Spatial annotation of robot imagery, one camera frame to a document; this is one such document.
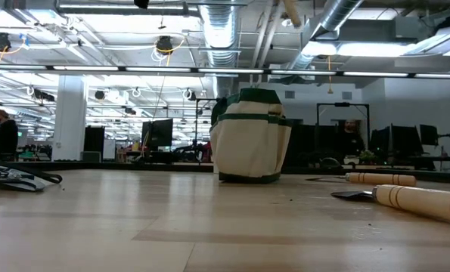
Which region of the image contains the black cabinet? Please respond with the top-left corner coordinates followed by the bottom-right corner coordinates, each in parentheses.
top-left (83, 125), bottom-right (106, 162)

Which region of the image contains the black ceiling cable reel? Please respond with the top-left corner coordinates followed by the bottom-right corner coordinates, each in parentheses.
top-left (155, 35), bottom-right (175, 56)
top-left (0, 32), bottom-right (13, 53)

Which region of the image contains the beige green canvas gardening bag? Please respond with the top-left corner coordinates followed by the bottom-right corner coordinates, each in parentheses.
top-left (208, 88), bottom-right (293, 185)

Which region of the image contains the white column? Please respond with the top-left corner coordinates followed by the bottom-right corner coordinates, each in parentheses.
top-left (51, 74), bottom-right (88, 162)

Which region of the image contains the narrow steel trowel wooden handle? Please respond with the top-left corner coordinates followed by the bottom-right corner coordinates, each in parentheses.
top-left (306, 172), bottom-right (417, 187)

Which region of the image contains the small green potted plant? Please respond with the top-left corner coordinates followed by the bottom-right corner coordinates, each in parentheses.
top-left (359, 150), bottom-right (377, 164)

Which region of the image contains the silver spiral air duct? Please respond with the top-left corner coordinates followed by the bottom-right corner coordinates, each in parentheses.
top-left (197, 0), bottom-right (243, 100)
top-left (284, 0), bottom-right (365, 73)

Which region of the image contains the black beam with light strips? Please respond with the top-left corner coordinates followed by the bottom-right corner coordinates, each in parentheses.
top-left (0, 63), bottom-right (450, 80)

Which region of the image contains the black computer monitor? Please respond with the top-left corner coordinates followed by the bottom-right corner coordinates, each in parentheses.
top-left (141, 118), bottom-right (174, 149)
top-left (390, 124), bottom-right (425, 162)
top-left (370, 127), bottom-right (392, 164)
top-left (420, 124), bottom-right (439, 147)

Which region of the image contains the person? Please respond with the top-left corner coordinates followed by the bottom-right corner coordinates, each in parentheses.
top-left (0, 109), bottom-right (20, 159)
top-left (336, 119), bottom-right (365, 159)

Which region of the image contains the black station frame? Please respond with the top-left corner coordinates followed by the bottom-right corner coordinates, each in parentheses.
top-left (315, 101), bottom-right (371, 152)
top-left (194, 97), bottom-right (225, 152)

